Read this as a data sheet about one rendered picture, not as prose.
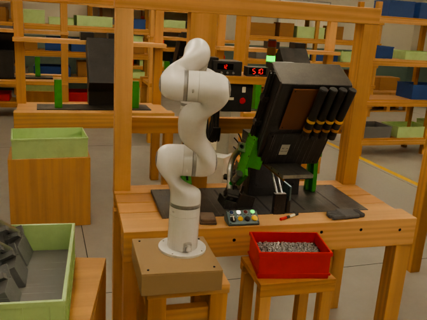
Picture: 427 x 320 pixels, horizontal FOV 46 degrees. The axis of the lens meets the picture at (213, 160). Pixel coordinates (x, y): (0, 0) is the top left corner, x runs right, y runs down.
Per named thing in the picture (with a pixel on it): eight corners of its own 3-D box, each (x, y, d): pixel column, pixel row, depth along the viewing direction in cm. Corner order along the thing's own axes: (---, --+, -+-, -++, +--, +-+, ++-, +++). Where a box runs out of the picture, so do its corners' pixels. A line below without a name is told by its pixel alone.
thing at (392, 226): (412, 244, 266) (417, 218, 262) (122, 263, 226) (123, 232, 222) (396, 233, 279) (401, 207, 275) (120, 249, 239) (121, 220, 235)
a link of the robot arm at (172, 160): (201, 211, 192) (206, 150, 186) (152, 208, 191) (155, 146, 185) (199, 199, 204) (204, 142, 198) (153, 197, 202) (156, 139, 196)
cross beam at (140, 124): (341, 133, 316) (343, 119, 313) (130, 133, 281) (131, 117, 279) (337, 131, 320) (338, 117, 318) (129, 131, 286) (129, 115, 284)
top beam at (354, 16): (379, 25, 292) (381, 8, 290) (114, 7, 253) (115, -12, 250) (370, 24, 301) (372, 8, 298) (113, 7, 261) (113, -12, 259)
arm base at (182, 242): (213, 256, 198) (216, 211, 193) (166, 261, 191) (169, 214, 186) (196, 236, 215) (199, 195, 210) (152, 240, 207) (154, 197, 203)
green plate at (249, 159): (257, 179, 257) (271, 141, 254) (243, 176, 255) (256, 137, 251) (249, 173, 268) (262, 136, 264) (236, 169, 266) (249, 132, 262)
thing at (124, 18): (355, 184, 318) (378, 25, 292) (114, 191, 279) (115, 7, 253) (348, 180, 326) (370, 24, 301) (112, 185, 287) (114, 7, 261)
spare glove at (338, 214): (354, 211, 266) (354, 206, 266) (366, 218, 257) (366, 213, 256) (320, 213, 260) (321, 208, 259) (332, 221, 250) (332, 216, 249)
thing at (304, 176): (312, 180, 246) (313, 174, 245) (282, 181, 242) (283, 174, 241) (282, 159, 282) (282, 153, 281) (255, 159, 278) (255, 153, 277)
